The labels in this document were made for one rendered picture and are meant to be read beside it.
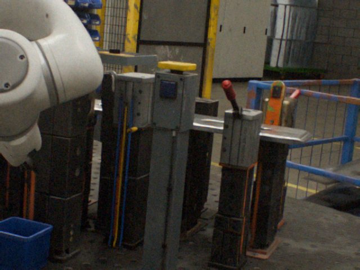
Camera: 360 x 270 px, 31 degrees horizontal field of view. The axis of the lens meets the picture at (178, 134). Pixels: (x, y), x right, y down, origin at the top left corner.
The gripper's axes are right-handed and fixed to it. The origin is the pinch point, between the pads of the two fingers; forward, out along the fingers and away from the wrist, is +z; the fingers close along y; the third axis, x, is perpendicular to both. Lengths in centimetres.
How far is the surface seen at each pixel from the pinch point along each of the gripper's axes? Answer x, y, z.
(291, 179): 208, 81, 407
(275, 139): 51, 28, 41
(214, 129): 44, 17, 48
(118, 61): 28.6, -4.6, 23.0
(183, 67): 36.8, 4.5, 20.1
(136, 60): 32.3, -3.0, 25.0
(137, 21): 161, -84, 325
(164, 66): 34.8, 1.7, 22.1
